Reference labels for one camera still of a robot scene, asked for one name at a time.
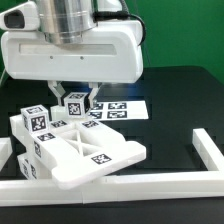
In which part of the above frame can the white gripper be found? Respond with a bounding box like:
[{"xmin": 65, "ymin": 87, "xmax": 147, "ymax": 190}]
[{"xmin": 0, "ymin": 1, "xmax": 144, "ymax": 108}]

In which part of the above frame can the white tagged cube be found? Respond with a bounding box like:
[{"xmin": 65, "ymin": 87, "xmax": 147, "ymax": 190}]
[
  {"xmin": 21, "ymin": 105, "xmax": 49, "ymax": 133},
  {"xmin": 64, "ymin": 92, "xmax": 90, "ymax": 118}
]

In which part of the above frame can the white chair back frame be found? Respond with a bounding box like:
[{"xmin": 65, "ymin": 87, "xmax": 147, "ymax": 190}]
[{"xmin": 10, "ymin": 106, "xmax": 146, "ymax": 190}]

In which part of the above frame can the white chair seat block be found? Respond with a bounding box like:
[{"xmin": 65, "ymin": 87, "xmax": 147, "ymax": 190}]
[{"xmin": 24, "ymin": 136, "xmax": 48, "ymax": 179}]

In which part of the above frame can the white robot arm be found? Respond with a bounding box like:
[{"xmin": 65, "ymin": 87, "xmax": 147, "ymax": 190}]
[{"xmin": 0, "ymin": 0, "xmax": 145, "ymax": 100}]

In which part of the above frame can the white block at left edge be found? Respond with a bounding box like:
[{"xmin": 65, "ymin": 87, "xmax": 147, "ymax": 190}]
[{"xmin": 0, "ymin": 137, "xmax": 12, "ymax": 171}]

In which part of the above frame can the white L-shaped fence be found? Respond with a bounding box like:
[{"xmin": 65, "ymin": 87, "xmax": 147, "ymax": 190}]
[{"xmin": 0, "ymin": 128, "xmax": 224, "ymax": 207}]

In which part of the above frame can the white marker base plate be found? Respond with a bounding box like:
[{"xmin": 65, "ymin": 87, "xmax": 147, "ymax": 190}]
[{"xmin": 89, "ymin": 101, "xmax": 149, "ymax": 121}]

